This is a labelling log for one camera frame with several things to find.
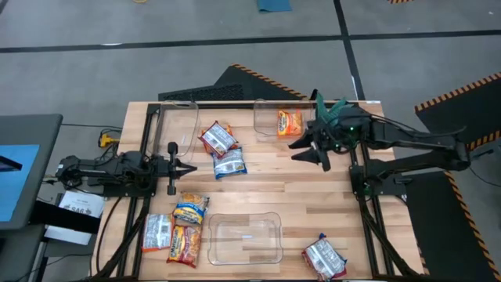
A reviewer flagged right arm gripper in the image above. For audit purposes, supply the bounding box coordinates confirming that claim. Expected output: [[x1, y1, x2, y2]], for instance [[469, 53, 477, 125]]
[[288, 116, 355, 174]]

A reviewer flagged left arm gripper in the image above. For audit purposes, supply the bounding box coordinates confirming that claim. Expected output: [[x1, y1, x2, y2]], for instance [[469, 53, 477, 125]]
[[151, 141, 198, 197]]

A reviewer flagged blue Maruchan ramen pack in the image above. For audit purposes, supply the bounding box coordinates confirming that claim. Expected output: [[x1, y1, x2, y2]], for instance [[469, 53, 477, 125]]
[[211, 146, 249, 181], [304, 233, 348, 277], [172, 192, 211, 226]]

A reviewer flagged orange Maruchan ramen pack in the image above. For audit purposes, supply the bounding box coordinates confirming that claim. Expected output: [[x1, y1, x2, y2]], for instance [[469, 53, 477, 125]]
[[276, 109, 304, 137], [200, 125, 240, 152], [141, 212, 175, 253]]

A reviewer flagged red Maruchan ramen pack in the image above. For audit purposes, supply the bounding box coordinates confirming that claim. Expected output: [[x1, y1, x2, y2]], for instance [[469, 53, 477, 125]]
[[166, 223, 203, 269], [198, 120, 238, 158], [301, 250, 346, 282]]

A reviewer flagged clear plastic bin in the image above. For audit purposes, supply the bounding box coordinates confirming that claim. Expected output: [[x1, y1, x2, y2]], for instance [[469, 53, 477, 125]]
[[253, 98, 316, 143], [150, 100, 201, 164], [207, 211, 284, 266]]

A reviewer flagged teal artificial plant white pot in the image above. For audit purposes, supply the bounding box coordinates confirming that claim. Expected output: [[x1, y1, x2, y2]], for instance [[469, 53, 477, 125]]
[[314, 91, 348, 127]]

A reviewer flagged black hazard-striped floor mat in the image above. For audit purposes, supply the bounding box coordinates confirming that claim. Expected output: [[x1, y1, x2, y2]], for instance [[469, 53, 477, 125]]
[[414, 71, 501, 152], [402, 168, 501, 282], [157, 63, 309, 103]]

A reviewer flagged white printed paper sheet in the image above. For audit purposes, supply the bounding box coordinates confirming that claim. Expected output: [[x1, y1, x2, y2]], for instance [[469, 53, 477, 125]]
[[57, 190, 106, 219]]

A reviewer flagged dark grey side desk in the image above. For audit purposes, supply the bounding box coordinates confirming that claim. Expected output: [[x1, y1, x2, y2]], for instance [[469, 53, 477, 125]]
[[0, 114, 64, 232]]

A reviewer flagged blue floor mat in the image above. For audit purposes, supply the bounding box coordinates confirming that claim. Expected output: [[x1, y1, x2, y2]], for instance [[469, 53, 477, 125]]
[[256, 0, 293, 13]]

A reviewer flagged yellow cable connector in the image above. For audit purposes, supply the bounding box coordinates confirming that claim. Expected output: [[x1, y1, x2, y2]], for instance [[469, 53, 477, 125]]
[[97, 132, 121, 150]]

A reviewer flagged black cable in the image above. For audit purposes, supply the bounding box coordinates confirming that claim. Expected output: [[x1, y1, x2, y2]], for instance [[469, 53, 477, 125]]
[[94, 195, 124, 276], [61, 123, 124, 132]]

